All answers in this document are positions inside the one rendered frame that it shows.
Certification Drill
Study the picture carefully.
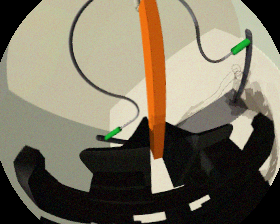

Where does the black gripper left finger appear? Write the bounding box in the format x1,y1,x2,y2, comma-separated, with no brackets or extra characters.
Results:
79,117,152,189

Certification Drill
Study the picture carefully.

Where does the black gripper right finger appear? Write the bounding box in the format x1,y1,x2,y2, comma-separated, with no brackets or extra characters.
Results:
161,121,233,188

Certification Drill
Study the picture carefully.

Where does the orange rod with grey top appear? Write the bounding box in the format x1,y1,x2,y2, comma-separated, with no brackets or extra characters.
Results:
135,0,167,160

